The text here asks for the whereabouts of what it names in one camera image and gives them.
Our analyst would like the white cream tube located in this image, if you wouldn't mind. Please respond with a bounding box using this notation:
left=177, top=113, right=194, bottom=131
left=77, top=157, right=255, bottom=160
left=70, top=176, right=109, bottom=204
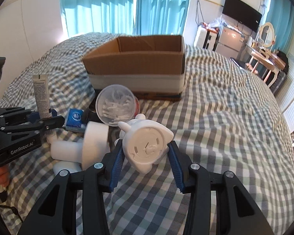
left=32, top=74, right=52, bottom=119

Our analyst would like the blue cotton swab jar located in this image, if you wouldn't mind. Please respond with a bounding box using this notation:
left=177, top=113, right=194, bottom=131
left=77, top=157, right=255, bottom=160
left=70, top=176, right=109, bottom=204
left=95, top=84, right=140, bottom=127

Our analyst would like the white cartoon figurine lamp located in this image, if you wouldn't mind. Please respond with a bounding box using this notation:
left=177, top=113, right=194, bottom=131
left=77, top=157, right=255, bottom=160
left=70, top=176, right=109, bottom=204
left=118, top=114, right=174, bottom=174

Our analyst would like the small blue box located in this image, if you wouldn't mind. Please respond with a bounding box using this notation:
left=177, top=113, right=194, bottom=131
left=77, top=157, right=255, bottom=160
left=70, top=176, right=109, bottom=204
left=65, top=108, right=86, bottom=133

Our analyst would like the white cylindrical device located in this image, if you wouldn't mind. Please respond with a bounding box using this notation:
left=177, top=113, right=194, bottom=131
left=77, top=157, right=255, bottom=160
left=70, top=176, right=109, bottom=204
left=50, top=121, right=110, bottom=174

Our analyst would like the black round container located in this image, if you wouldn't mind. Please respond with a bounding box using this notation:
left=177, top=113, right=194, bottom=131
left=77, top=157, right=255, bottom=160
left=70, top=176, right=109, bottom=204
left=83, top=107, right=101, bottom=123

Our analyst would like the checkered bed cover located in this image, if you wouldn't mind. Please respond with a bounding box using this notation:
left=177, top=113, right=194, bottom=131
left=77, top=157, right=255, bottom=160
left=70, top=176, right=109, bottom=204
left=0, top=33, right=294, bottom=234

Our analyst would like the brown cardboard box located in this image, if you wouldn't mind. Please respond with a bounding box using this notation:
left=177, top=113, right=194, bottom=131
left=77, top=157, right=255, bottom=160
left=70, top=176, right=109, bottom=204
left=82, top=35, right=185, bottom=101

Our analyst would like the blue curtain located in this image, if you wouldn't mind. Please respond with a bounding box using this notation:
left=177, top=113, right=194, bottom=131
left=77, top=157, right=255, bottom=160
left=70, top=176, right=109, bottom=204
left=60, top=0, right=189, bottom=37

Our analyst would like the wooden dressing table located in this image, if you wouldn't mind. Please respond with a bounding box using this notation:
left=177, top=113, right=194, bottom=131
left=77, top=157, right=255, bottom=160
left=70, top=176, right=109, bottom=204
left=245, top=46, right=286, bottom=88

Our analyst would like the white mini fridge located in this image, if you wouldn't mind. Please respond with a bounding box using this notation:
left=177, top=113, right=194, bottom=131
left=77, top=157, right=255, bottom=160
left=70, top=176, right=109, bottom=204
left=213, top=26, right=245, bottom=58

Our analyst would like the oval vanity mirror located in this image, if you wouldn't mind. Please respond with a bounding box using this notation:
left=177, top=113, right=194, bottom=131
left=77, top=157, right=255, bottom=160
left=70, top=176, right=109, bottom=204
left=256, top=22, right=276, bottom=49

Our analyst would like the black wall television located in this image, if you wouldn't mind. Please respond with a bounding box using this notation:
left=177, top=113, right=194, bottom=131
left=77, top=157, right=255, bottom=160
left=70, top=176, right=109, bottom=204
left=222, top=0, right=262, bottom=32

